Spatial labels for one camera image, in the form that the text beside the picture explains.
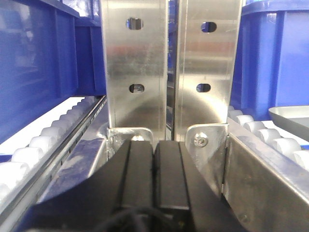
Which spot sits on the left steel shelf upright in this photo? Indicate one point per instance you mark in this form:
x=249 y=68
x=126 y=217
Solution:
x=135 y=46

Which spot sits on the left steel shelf rail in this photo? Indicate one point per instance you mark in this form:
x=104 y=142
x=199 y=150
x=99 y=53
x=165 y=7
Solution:
x=69 y=161

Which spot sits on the blue bin left shelf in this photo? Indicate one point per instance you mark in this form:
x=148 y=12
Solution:
x=50 y=50

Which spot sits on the right white roller track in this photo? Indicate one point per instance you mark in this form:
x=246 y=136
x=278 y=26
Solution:
x=291 y=147

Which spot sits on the blue bin shelf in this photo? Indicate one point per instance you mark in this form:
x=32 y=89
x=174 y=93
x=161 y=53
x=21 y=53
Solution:
x=50 y=50
x=272 y=61

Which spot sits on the left white roller track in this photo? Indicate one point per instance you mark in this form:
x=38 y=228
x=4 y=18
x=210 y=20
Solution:
x=89 y=111

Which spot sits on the right steel shelf upright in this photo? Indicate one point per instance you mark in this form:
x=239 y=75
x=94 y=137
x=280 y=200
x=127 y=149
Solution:
x=206 y=51

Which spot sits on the right steel shelf rail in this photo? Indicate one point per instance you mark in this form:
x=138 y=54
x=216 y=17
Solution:
x=267 y=191

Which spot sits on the blue bin right shelf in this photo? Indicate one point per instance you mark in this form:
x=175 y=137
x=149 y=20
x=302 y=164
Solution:
x=272 y=61

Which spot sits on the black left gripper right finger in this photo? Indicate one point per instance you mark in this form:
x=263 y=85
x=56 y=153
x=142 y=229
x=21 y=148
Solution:
x=184 y=197

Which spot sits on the steel shelf upright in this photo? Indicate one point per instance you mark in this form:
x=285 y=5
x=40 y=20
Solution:
x=206 y=51
x=135 y=46

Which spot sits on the white roller track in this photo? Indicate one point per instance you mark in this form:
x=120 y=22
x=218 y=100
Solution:
x=89 y=111
x=291 y=147

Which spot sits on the grey metal tray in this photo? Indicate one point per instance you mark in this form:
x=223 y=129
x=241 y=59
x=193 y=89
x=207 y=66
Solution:
x=294 y=119

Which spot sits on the steel shelf rail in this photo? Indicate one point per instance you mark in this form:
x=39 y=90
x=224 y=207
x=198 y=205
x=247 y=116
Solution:
x=267 y=191
x=69 y=161

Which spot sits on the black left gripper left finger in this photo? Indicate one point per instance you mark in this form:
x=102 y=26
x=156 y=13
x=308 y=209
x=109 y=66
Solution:
x=118 y=197

